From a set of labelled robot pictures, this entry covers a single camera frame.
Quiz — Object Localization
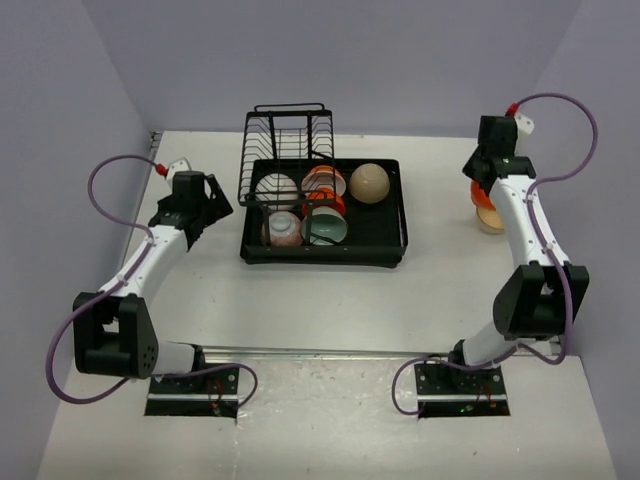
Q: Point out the tan bowl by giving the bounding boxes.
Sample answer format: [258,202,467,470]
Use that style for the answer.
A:
[476,207,505,235]

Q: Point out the orange white bowl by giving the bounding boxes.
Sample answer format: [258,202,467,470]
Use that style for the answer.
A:
[301,165,347,196]

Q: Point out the light green bowl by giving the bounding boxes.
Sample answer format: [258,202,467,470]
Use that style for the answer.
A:
[300,206,348,246]

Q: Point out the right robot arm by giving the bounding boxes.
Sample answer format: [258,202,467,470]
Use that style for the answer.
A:
[446,115,590,393]

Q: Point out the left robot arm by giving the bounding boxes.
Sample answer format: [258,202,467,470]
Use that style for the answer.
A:
[73,171,233,393]

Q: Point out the black dish rack tray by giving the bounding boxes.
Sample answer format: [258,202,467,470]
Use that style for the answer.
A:
[240,159,408,268]

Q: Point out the red patterned bowl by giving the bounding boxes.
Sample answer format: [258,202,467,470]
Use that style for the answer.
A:
[260,211,303,247]

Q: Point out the beige round bowl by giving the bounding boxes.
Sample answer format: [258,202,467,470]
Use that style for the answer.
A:
[349,163,390,204]

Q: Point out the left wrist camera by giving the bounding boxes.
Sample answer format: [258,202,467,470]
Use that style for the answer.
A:
[155,157,192,180]

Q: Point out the black wire plate rack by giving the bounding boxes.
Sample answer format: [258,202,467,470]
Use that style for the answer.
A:
[237,102,334,210]

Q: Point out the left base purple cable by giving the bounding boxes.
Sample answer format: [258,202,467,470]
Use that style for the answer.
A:
[164,363,260,407]

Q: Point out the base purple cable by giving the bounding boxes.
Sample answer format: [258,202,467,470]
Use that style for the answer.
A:
[391,357,521,417]
[164,363,260,407]

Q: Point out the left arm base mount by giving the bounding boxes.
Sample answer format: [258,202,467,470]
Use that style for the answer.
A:
[144,368,240,419]

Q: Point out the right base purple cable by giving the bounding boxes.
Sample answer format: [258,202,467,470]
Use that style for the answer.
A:
[391,357,521,417]

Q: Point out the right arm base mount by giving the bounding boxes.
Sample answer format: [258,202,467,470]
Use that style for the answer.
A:
[413,361,510,418]

